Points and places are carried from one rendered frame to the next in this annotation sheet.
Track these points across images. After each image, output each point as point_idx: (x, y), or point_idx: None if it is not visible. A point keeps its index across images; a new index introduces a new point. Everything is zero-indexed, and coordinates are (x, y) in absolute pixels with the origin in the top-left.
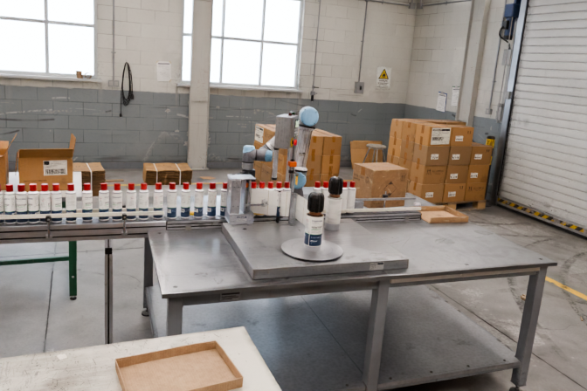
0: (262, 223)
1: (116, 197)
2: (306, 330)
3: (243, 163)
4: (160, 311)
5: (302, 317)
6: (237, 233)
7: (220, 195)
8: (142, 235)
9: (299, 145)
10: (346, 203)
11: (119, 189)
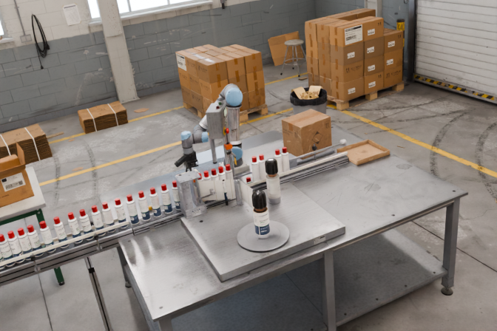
0: (214, 210)
1: (84, 222)
2: (268, 280)
3: (183, 149)
4: None
5: None
6: (196, 229)
7: (168, 173)
8: (115, 245)
9: (230, 123)
10: (282, 168)
11: (85, 215)
